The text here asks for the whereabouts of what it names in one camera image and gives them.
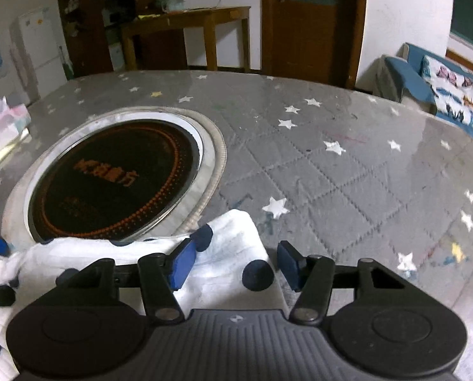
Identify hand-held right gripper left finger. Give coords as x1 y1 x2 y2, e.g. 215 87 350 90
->
56 238 198 323

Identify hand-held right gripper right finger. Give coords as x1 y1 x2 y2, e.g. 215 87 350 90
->
276 240 406 324

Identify white navy polka-dot pants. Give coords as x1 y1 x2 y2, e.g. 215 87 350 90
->
0 209 290 381

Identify white tube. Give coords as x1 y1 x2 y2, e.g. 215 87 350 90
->
0 130 31 176

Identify round black induction cooktop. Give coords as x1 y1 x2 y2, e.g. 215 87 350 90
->
0 107 226 244

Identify grey star-print tablecloth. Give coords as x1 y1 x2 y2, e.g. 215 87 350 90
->
0 69 473 381

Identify pastel tissue box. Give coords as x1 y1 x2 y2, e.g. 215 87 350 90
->
0 96 32 154

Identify white refrigerator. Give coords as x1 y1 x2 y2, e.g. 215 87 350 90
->
10 7 69 104

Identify blue fabric sofa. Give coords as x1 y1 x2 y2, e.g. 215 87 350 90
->
373 42 473 151

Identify brown wooden door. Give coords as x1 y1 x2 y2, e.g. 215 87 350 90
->
260 0 369 89

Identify butterfly print cushion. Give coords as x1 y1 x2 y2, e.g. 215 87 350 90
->
421 55 473 138

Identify brown wooden side table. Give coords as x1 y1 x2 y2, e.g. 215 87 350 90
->
120 6 252 74

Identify dark wooden shelf cabinet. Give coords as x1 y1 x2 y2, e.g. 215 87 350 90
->
55 0 182 79

